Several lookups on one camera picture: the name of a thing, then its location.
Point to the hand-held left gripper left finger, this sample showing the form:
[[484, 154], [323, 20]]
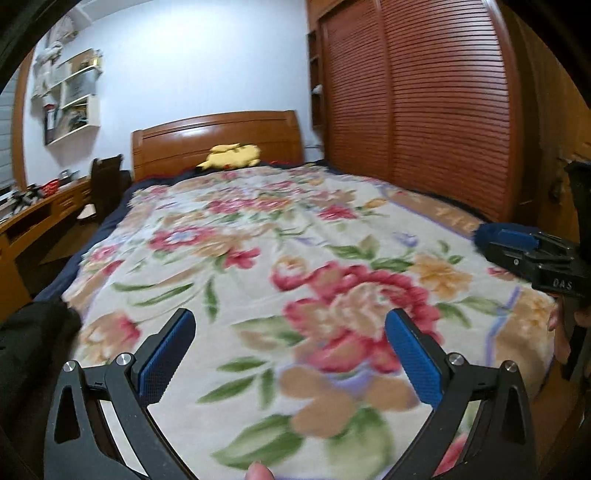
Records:
[[161, 360]]

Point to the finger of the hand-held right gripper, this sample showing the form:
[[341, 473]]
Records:
[[515, 237], [508, 261]]

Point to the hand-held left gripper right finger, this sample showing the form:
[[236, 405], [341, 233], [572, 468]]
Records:
[[415, 364]]

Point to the person's right hand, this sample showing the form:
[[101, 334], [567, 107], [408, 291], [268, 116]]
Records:
[[561, 341]]

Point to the person's left hand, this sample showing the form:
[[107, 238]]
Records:
[[258, 473]]

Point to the wooden door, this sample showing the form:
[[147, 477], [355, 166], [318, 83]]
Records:
[[545, 115]]

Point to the black cloth garment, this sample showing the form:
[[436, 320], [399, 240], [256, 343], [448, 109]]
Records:
[[32, 350]]

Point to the wooden louvred wardrobe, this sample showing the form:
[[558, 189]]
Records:
[[415, 115]]

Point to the floral blanket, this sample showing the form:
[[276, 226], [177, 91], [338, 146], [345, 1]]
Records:
[[286, 230]]

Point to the long wooden desk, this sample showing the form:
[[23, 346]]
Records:
[[18, 249]]

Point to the dark wooden chair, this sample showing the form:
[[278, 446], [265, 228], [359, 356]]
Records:
[[106, 180]]

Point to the red basket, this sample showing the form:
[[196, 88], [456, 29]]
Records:
[[50, 187]]

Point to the grey box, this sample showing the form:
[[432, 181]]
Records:
[[68, 176]]

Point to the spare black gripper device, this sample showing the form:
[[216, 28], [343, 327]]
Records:
[[27, 197]]

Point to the wooden bed headboard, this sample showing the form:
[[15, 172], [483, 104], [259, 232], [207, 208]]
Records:
[[184, 147]]

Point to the yellow plush toy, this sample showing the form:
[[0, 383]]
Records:
[[233, 157]]

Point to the row of books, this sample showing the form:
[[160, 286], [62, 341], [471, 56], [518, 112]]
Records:
[[73, 119]]

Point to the black binder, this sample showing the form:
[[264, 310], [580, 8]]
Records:
[[49, 125]]

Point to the grey window blind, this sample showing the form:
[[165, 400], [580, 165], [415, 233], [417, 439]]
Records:
[[5, 147]]

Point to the grey paper bag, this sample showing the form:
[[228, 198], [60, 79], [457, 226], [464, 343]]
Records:
[[79, 87]]

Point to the small yellow container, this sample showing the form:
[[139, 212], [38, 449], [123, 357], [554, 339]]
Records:
[[95, 61]]

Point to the cream tied curtain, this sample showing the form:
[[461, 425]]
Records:
[[48, 60]]

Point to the wall socket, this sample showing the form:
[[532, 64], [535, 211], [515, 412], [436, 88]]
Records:
[[313, 146]]

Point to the white wall shelf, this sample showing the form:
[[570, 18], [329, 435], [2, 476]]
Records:
[[92, 115]]

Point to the wooden window frame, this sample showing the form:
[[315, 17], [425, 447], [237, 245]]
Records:
[[19, 138]]

